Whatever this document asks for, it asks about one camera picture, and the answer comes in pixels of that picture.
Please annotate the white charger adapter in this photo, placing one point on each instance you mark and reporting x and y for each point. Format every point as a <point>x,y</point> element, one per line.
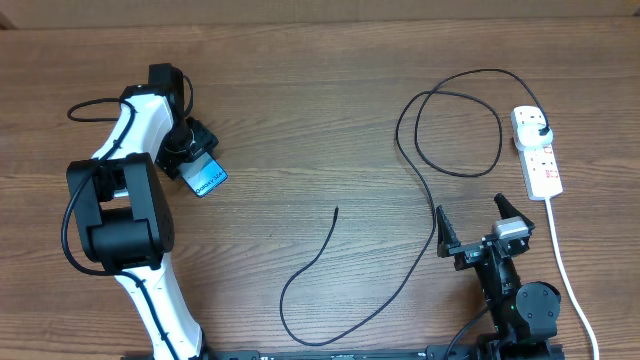
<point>528,137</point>

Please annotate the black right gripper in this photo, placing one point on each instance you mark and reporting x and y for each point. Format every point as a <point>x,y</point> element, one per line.
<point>467,252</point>

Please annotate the blue smartphone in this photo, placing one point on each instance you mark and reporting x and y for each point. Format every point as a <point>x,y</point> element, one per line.
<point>203,175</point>

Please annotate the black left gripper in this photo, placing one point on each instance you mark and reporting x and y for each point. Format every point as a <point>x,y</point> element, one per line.
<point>204,139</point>

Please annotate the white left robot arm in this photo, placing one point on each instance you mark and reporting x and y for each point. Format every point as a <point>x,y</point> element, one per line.
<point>118,222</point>

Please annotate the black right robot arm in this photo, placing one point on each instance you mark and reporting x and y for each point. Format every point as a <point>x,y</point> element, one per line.
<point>519,319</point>

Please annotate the white power strip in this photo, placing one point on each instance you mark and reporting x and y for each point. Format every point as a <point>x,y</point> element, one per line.
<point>540,169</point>

